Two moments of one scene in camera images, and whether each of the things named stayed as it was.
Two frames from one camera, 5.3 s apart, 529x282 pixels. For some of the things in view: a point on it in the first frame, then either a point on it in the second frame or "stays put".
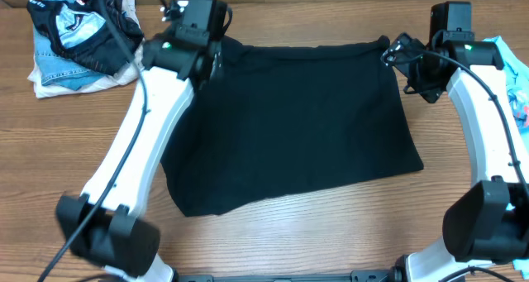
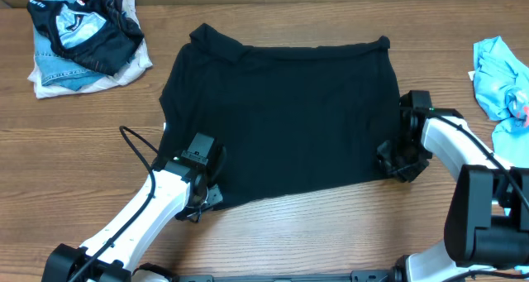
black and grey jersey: [96, 33] stays put
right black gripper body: [421, 78] to [404, 156]
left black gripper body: [216, 63] to [201, 203]
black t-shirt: [271, 123] stays put
